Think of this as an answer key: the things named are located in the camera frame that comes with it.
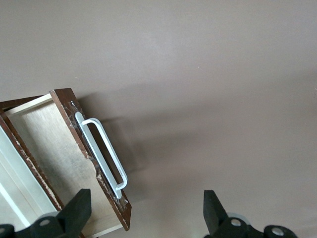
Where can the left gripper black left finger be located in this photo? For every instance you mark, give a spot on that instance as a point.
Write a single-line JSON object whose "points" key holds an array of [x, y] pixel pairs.
{"points": [[74, 213]]}

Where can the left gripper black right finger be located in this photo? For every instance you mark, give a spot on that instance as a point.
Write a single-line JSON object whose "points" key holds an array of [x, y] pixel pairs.
{"points": [[215, 213]]}

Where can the dark wooden board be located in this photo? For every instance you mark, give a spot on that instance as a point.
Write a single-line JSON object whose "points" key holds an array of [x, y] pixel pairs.
{"points": [[54, 143]]}

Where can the brown table cover sheet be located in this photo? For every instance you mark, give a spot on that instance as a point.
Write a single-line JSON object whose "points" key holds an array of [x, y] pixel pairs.
{"points": [[198, 74]]}

